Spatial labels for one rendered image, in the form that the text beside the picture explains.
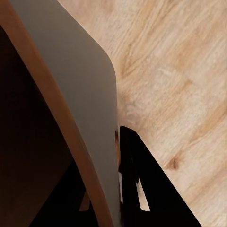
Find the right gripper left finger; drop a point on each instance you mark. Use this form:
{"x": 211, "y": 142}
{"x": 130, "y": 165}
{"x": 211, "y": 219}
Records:
{"x": 61, "y": 209}

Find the trash can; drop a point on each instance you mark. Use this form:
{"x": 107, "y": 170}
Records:
{"x": 58, "y": 103}

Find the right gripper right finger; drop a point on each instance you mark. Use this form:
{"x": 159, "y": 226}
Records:
{"x": 167, "y": 207}

